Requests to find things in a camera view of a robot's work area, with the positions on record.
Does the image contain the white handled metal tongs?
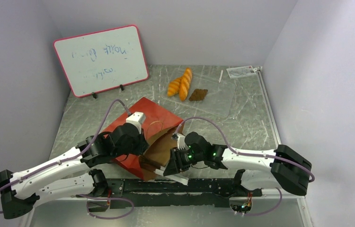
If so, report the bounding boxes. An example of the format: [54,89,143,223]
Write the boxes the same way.
[139,156,189,185]

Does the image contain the red paper bag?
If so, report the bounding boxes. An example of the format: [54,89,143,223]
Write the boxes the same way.
[113,97,183,181]

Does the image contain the round brown bread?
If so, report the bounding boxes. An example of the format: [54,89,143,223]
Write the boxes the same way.
[189,89,208,101]

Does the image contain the long orange baguette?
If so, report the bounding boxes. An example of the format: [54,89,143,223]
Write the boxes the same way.
[179,68,193,101]

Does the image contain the small striped orange croissant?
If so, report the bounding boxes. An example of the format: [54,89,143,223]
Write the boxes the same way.
[167,77,182,97]

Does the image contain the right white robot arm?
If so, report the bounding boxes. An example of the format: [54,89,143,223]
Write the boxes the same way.
[162,132,311,196]

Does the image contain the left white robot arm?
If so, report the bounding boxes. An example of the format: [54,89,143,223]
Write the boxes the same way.
[0,121,149,219]

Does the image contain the white marker pen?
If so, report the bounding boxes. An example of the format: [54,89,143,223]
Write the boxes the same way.
[218,70,223,83]

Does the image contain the small white card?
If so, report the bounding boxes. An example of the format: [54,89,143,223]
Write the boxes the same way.
[227,66,258,79]

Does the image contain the red framed whiteboard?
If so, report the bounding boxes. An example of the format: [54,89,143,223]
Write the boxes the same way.
[53,25,150,97]

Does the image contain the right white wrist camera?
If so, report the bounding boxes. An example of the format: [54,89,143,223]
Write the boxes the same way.
[172,133,187,149]

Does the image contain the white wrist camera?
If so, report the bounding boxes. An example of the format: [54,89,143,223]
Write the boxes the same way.
[125,112,146,133]
[172,133,187,149]

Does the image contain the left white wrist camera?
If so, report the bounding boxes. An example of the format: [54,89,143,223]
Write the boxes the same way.
[125,112,146,133]

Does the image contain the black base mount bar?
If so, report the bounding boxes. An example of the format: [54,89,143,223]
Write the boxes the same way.
[88,169,262,208]

